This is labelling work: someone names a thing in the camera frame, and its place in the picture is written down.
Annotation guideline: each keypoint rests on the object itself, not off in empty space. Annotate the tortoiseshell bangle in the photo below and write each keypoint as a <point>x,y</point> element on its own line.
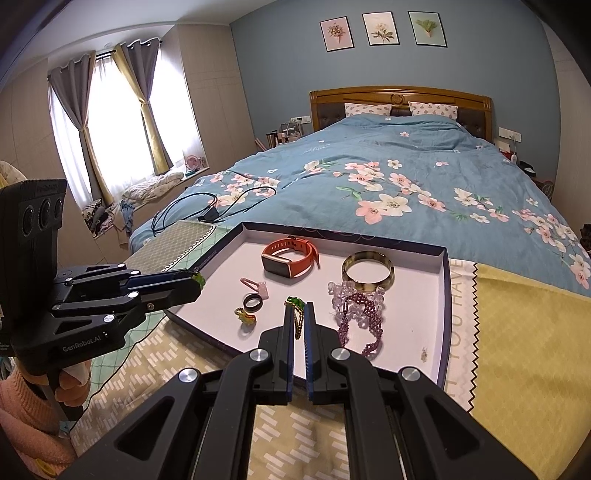
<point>369,287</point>

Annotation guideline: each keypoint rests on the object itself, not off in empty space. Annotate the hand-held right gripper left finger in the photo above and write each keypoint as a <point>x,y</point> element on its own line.
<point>289,332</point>

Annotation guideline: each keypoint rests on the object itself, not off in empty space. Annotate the blue floral duvet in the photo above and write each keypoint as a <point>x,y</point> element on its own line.
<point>415,152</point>

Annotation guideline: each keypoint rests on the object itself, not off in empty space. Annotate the white patterned pillow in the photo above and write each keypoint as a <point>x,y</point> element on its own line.
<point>368,110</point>
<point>433,110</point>

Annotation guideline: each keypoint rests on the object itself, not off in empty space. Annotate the pink hair clip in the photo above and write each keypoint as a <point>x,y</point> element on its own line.
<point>263,290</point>

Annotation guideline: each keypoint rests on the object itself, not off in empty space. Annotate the orange smartwatch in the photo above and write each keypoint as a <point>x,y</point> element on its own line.
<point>277,266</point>

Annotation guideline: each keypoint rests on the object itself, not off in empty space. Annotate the person's left hand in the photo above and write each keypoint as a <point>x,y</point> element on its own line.
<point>69,384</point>

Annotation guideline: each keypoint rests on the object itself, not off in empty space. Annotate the beige down jacket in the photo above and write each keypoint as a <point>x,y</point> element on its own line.
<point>9,173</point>

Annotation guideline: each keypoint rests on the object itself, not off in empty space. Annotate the folded light quilt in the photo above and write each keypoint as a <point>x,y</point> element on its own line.
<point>152,186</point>

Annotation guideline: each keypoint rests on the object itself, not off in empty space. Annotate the yellow green patchwork blanket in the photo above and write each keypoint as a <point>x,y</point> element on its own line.
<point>517,346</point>

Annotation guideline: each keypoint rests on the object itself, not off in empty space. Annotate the green plant framed picture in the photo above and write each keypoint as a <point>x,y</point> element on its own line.
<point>427,28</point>

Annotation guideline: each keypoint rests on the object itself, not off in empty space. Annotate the dark objects on nightstand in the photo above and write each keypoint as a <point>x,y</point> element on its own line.
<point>527,166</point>

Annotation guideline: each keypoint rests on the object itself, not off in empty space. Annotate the shallow white box purple rim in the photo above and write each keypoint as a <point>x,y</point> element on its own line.
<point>406,323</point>

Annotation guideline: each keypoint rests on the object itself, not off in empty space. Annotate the small pink fan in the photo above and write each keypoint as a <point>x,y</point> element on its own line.
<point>191,163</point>

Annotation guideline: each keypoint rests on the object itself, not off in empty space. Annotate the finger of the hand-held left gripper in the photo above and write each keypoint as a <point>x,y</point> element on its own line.
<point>166,279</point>
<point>171,297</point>

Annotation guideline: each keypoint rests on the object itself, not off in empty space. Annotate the cosmetics on bedside table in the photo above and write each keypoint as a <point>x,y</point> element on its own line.
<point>288,133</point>

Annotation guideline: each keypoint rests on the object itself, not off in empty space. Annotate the wooden bed headboard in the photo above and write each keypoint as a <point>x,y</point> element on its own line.
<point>355,94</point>

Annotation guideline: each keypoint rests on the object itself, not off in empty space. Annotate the grey and khaki curtain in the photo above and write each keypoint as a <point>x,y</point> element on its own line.
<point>71,106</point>
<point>143,69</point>

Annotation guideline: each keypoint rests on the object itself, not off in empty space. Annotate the white sheer curtain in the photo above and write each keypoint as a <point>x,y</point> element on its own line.
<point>115,129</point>

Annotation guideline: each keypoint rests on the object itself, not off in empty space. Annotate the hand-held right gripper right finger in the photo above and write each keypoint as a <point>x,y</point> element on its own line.
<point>308,344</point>

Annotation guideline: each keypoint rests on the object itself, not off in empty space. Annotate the small green yellow trinket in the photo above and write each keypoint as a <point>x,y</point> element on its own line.
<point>198,279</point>

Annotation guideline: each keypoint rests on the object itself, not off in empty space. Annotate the pile of clothes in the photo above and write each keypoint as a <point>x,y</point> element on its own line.
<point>108,219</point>

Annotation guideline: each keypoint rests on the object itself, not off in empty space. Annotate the person's left forearm pink sleeve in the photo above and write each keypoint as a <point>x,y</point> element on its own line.
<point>23,415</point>

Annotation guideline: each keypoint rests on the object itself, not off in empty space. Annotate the pink flower framed picture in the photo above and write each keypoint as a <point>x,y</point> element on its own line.
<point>337,34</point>

